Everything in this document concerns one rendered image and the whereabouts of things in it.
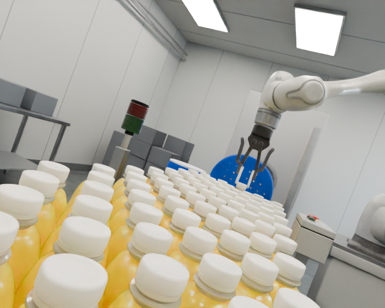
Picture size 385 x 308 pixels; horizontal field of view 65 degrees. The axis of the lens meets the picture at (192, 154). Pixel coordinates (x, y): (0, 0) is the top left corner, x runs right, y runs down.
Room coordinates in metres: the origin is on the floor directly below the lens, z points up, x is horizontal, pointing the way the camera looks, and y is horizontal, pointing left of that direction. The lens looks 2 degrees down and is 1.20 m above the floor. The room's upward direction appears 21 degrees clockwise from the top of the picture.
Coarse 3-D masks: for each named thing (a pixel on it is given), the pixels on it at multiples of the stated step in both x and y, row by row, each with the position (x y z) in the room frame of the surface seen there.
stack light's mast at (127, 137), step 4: (132, 100) 0.96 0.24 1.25; (136, 100) 0.96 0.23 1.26; (140, 104) 0.96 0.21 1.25; (144, 104) 0.96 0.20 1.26; (128, 132) 0.97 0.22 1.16; (132, 132) 0.98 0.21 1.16; (124, 136) 0.98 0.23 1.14; (128, 136) 0.98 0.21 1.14; (124, 140) 0.98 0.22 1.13; (128, 140) 0.98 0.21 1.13; (124, 144) 0.98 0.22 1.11; (124, 148) 0.98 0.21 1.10
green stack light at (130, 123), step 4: (128, 116) 0.96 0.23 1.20; (132, 116) 0.95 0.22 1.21; (124, 120) 0.97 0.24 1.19; (128, 120) 0.96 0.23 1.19; (132, 120) 0.95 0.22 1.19; (136, 120) 0.96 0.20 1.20; (140, 120) 0.97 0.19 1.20; (124, 124) 0.96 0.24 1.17; (128, 124) 0.96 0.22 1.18; (132, 124) 0.96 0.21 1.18; (136, 124) 0.96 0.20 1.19; (140, 124) 0.97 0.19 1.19; (124, 128) 0.96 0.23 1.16; (128, 128) 0.95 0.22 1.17; (132, 128) 0.96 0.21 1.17; (136, 128) 0.96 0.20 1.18; (140, 128) 0.98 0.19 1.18; (136, 132) 0.97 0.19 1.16
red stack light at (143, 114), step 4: (132, 104) 0.96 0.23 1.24; (136, 104) 0.95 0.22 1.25; (128, 108) 0.97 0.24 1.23; (132, 108) 0.96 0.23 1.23; (136, 108) 0.95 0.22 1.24; (140, 108) 0.96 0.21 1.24; (144, 108) 0.96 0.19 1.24; (128, 112) 0.96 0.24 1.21; (132, 112) 0.96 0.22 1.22; (136, 112) 0.95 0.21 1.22; (140, 112) 0.96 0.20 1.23; (144, 112) 0.97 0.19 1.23; (136, 116) 0.96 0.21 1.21; (140, 116) 0.96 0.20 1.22; (144, 116) 0.98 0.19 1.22
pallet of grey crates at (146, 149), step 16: (144, 128) 4.96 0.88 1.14; (112, 144) 5.13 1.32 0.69; (128, 144) 5.03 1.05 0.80; (144, 144) 4.92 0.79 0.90; (160, 144) 5.14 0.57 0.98; (176, 144) 5.18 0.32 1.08; (192, 144) 5.38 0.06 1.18; (128, 160) 4.99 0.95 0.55; (144, 160) 4.89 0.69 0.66; (160, 160) 4.79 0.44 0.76
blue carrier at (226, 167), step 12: (228, 156) 1.34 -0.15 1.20; (216, 168) 1.35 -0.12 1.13; (228, 168) 1.33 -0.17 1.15; (252, 168) 1.31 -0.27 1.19; (216, 180) 1.34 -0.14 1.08; (228, 180) 1.33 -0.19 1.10; (240, 180) 1.32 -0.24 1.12; (252, 180) 1.30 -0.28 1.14; (264, 180) 1.29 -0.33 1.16; (252, 192) 1.30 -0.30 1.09; (264, 192) 1.29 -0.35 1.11
